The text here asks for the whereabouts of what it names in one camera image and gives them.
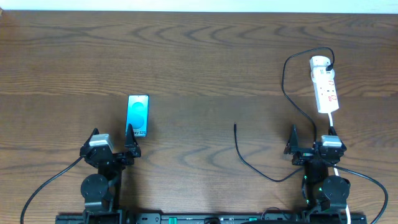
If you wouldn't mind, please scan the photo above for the black USB charging cable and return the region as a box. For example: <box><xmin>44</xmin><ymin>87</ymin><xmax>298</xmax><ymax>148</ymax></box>
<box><xmin>233</xmin><ymin>47</ymin><xmax>336</xmax><ymax>184</ymax></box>

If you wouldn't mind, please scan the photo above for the white USB wall charger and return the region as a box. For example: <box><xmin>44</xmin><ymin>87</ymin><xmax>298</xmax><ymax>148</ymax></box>
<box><xmin>310</xmin><ymin>55</ymin><xmax>333</xmax><ymax>71</ymax></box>

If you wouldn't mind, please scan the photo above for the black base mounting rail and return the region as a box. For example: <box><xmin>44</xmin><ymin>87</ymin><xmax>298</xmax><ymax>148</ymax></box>
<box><xmin>55</xmin><ymin>213</ymin><xmax>368</xmax><ymax>224</ymax></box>

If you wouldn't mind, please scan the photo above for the blue screen Galaxy smartphone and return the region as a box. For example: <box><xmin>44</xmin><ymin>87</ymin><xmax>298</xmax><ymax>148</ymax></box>
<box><xmin>126</xmin><ymin>95</ymin><xmax>149</xmax><ymax>138</ymax></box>

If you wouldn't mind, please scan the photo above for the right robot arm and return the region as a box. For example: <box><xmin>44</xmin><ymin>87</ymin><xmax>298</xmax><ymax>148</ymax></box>
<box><xmin>284</xmin><ymin>126</ymin><xmax>351</xmax><ymax>223</ymax></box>

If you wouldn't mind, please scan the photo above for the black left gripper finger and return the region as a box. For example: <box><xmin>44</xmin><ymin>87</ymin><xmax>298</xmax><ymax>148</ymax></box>
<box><xmin>83</xmin><ymin>128</ymin><xmax>99</xmax><ymax>147</ymax></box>
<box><xmin>124</xmin><ymin>124</ymin><xmax>139</xmax><ymax>152</ymax></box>

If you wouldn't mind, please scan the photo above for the white power strip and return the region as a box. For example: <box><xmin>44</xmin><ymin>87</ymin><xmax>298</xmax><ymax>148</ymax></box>
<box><xmin>311</xmin><ymin>66</ymin><xmax>339</xmax><ymax>114</ymax></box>

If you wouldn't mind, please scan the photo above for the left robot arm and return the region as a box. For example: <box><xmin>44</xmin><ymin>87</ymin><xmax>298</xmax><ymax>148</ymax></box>
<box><xmin>80</xmin><ymin>124</ymin><xmax>141</xmax><ymax>224</ymax></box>

